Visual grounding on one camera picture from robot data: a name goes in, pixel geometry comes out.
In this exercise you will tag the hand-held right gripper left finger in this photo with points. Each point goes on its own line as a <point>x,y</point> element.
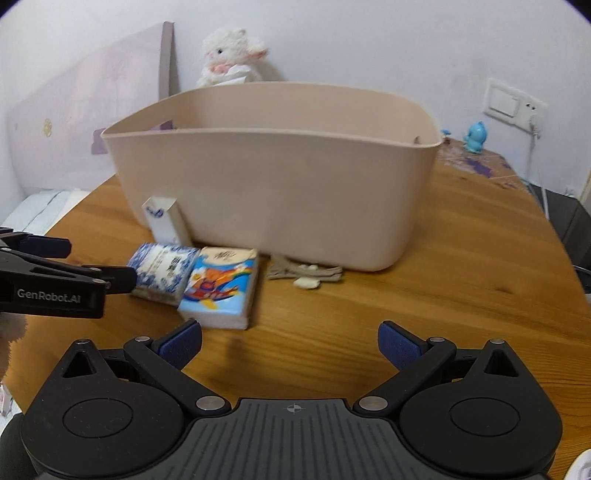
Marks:
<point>181,345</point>

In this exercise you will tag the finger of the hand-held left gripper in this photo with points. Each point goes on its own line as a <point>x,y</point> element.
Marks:
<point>46,246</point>
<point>115,279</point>

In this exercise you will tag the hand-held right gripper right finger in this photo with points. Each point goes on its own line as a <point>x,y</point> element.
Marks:
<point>398,347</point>

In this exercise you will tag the blue white patterned tissue pack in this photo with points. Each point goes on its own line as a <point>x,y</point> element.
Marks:
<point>159,272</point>

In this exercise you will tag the cartoon print tissue pack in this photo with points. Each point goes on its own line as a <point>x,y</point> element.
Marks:
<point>220,288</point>

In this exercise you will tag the beige plastic storage basket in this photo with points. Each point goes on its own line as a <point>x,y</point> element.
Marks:
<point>277,184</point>

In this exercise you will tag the white bedding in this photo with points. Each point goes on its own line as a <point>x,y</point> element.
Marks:
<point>37,207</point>

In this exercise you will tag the small white carton box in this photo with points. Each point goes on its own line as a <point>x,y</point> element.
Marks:
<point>165,220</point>

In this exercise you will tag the pale pink headboard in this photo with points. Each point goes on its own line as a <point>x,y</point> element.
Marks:
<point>83,110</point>

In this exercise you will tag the purple patterned table mat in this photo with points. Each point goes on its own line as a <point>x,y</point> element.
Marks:
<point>480,161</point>

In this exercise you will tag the black chair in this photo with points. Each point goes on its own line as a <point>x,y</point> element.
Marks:
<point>565,226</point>

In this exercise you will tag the blue toy figurine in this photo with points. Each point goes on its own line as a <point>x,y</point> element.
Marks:
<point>474,137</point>

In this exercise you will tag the white plush toy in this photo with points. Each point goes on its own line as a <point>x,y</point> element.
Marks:
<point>227,55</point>

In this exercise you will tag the white wall switch socket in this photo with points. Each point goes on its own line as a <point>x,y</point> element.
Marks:
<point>512,105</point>

